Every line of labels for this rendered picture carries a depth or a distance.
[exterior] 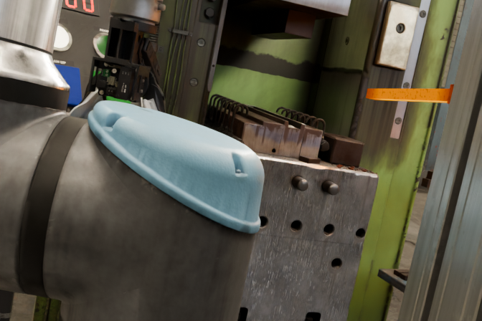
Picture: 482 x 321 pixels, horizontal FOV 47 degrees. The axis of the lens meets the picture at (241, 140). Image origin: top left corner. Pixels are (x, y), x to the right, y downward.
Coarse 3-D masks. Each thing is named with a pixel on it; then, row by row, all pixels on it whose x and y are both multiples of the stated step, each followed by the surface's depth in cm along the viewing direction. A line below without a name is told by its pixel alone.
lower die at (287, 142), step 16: (256, 112) 152; (272, 112) 153; (240, 128) 130; (256, 128) 129; (272, 128) 130; (288, 128) 131; (304, 128) 132; (256, 144) 129; (272, 144) 130; (288, 144) 132; (304, 144) 133
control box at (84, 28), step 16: (64, 0) 103; (80, 0) 105; (96, 0) 108; (64, 16) 102; (80, 16) 104; (96, 16) 107; (80, 32) 103; (96, 32) 105; (64, 48) 99; (80, 48) 102; (96, 48) 104; (64, 64) 99; (80, 64) 101; (80, 80) 100
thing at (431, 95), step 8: (368, 96) 124; (376, 96) 121; (384, 96) 118; (392, 96) 115; (400, 96) 112; (408, 96) 109; (416, 96) 107; (424, 96) 104; (432, 96) 102; (440, 96) 100; (448, 96) 96
